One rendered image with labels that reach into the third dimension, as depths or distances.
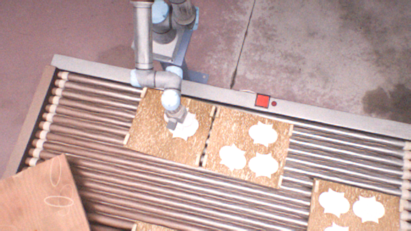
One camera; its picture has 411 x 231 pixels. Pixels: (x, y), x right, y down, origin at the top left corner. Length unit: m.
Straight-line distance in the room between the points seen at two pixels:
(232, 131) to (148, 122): 0.45
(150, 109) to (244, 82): 1.22
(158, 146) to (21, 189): 0.66
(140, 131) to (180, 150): 0.24
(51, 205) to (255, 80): 1.83
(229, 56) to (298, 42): 0.62
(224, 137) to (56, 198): 0.86
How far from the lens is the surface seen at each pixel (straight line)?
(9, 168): 2.00
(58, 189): 1.76
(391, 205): 1.89
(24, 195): 1.83
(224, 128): 1.74
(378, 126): 1.95
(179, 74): 1.42
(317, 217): 1.76
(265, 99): 1.81
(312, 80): 2.94
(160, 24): 1.76
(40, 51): 3.32
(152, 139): 1.76
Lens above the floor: 2.63
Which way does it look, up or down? 75 degrees down
